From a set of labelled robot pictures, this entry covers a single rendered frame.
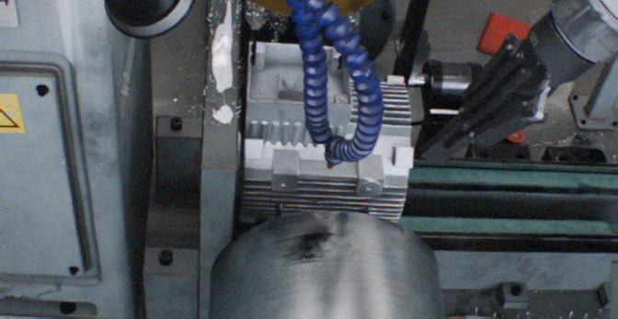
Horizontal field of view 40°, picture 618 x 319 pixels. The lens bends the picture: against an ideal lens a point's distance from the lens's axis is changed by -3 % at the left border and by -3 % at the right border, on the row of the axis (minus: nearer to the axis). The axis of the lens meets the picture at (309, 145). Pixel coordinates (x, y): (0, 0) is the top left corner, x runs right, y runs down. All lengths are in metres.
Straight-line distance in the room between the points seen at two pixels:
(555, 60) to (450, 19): 0.79
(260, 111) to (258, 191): 0.10
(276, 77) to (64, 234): 0.31
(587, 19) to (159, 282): 0.60
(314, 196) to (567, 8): 0.37
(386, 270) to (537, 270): 0.47
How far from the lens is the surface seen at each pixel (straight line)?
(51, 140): 0.86
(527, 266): 1.27
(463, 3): 1.76
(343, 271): 0.83
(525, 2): 1.81
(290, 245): 0.86
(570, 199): 1.34
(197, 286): 1.13
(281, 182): 1.02
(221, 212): 0.98
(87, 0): 0.74
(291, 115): 1.01
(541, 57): 0.94
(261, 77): 1.06
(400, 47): 1.19
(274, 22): 1.21
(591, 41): 0.92
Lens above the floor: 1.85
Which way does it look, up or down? 48 degrees down
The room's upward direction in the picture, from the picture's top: 9 degrees clockwise
